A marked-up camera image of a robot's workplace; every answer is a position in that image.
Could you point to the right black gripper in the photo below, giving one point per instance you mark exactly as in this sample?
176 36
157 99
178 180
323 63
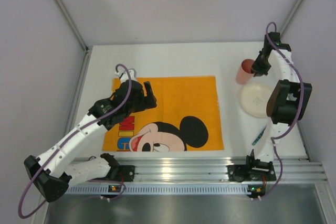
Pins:
261 64

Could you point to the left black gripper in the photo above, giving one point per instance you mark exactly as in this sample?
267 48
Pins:
146 98

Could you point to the pink plastic cup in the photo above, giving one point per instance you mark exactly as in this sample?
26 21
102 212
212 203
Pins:
244 73

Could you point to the cream round plate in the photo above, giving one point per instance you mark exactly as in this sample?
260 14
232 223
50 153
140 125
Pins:
253 98

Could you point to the orange Mickey Mouse placemat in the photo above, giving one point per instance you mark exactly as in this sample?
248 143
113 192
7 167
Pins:
186 118

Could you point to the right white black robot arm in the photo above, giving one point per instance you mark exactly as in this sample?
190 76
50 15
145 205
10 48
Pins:
289 98

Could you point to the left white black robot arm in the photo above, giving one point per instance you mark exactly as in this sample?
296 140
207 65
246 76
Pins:
53 173

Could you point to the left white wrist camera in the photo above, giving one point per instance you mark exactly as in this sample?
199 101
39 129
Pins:
124 75

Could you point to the aluminium mounting rail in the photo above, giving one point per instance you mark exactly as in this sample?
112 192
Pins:
215 170

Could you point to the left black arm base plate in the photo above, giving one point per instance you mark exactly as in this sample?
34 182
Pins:
121 173

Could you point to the left aluminium frame post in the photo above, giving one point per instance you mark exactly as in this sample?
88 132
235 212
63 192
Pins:
84 63

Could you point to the aluminium frame post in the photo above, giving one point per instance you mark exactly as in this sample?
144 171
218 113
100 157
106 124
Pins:
84 63
287 16

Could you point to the right aluminium frame post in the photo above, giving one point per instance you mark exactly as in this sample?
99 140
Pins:
287 16

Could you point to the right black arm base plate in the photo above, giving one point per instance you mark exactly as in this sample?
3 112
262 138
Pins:
244 173

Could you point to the slotted grey cable duct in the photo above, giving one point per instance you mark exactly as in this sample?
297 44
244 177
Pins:
165 189

